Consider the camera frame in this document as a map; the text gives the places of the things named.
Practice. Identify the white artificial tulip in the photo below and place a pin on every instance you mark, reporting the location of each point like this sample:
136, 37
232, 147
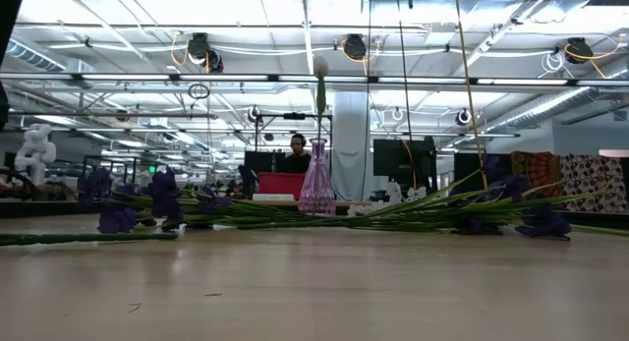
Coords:
320, 97

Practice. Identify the white blossom grass spray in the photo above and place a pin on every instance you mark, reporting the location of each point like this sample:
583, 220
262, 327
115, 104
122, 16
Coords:
88, 238
393, 189

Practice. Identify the purple artificial flower spray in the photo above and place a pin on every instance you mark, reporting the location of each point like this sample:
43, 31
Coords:
164, 188
543, 223

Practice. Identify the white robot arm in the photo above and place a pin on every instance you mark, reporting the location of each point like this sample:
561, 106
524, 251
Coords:
34, 154

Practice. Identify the pink ribbed glass vase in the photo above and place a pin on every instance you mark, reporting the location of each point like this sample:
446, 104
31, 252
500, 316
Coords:
317, 193

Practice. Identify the person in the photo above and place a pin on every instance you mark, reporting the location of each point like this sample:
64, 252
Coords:
297, 161

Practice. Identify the white building column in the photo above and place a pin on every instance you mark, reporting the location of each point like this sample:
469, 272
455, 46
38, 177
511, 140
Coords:
351, 149

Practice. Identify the red box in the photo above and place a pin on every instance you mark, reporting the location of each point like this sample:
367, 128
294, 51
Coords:
280, 184

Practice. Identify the black monitor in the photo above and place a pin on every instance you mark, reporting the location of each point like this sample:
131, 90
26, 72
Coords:
400, 159
260, 161

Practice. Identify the long ceiling light bar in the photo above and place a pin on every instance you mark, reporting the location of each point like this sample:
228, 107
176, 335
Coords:
221, 77

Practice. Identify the black partition panel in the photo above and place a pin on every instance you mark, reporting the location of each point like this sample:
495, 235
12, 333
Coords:
472, 169

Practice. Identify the orange patterned cloth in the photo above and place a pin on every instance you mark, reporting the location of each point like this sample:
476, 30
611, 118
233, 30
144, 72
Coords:
538, 169

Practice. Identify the white red patterned cloth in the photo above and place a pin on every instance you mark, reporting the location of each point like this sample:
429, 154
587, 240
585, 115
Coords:
594, 179

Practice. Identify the black camera stand frame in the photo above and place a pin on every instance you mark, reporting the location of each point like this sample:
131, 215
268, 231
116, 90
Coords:
294, 116

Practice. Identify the silver ventilation duct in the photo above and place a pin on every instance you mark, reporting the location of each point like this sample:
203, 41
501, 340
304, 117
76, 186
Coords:
550, 105

